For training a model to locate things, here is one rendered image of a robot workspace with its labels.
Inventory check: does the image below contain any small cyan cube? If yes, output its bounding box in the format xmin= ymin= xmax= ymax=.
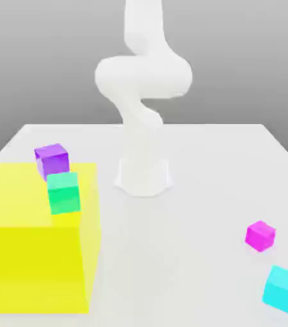
xmin=261 ymin=264 xmax=288 ymax=314

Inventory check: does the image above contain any large yellow box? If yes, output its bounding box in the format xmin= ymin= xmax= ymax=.
xmin=0 ymin=162 xmax=102 ymax=315

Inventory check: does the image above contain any small purple cube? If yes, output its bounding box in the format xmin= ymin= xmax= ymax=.
xmin=34 ymin=142 xmax=70 ymax=182

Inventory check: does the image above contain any small green cube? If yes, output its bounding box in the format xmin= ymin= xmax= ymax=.
xmin=46 ymin=171 xmax=82 ymax=215

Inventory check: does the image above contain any small magenta cube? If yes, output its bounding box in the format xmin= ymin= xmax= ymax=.
xmin=244 ymin=220 xmax=277 ymax=253

